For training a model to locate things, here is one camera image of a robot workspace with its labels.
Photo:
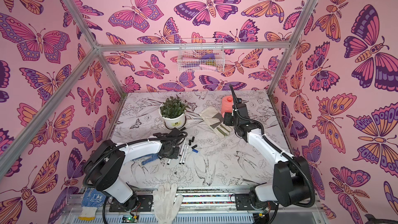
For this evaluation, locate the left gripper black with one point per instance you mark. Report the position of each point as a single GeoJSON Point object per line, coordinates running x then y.
{"type": "Point", "coordinates": [176, 155]}

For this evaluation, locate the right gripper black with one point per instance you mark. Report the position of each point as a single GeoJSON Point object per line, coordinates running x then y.
{"type": "Point", "coordinates": [236, 102]}

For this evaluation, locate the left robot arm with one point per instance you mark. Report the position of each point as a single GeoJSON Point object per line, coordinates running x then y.
{"type": "Point", "coordinates": [103, 170]}

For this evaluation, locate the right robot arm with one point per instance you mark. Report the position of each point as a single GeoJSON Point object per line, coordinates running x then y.
{"type": "Point", "coordinates": [292, 182]}

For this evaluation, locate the blue dotted knit glove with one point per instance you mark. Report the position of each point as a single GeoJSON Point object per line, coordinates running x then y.
{"type": "Point", "coordinates": [142, 161]}

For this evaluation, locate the potted green plant white pot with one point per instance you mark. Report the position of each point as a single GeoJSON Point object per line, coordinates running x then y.
{"type": "Point", "coordinates": [173, 112]}

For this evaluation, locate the white knit glove front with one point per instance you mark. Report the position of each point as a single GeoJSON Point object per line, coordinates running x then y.
{"type": "Point", "coordinates": [166, 203]}

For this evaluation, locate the green circuit board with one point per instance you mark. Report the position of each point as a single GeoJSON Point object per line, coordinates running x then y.
{"type": "Point", "coordinates": [129, 219]}

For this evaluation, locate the wire basket on wall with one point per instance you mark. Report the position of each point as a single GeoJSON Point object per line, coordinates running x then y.
{"type": "Point", "coordinates": [202, 54]}

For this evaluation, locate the blue dotted glove on rail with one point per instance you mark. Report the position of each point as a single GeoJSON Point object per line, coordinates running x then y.
{"type": "Point", "coordinates": [92, 200]}

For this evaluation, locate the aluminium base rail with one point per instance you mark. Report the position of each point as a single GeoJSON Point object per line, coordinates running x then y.
{"type": "Point", "coordinates": [214, 206]}

